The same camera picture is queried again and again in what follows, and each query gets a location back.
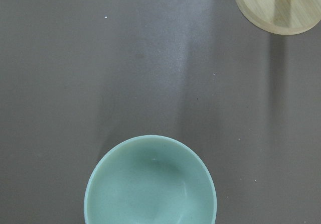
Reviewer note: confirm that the green bowl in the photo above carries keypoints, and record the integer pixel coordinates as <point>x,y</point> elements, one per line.
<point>150,179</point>

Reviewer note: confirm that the wooden mug tree stand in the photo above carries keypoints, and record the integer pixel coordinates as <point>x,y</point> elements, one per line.
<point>283,17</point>

